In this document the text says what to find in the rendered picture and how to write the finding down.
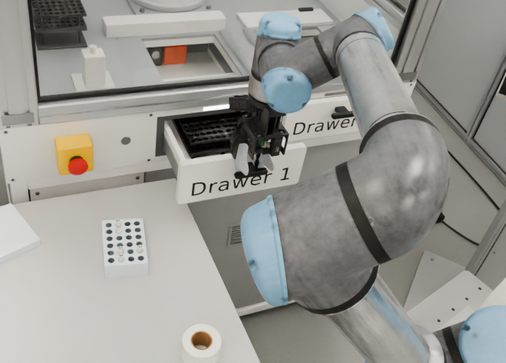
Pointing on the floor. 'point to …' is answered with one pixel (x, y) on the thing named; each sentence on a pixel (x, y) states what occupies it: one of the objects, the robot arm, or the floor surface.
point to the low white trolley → (163, 317)
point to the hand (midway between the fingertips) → (248, 167)
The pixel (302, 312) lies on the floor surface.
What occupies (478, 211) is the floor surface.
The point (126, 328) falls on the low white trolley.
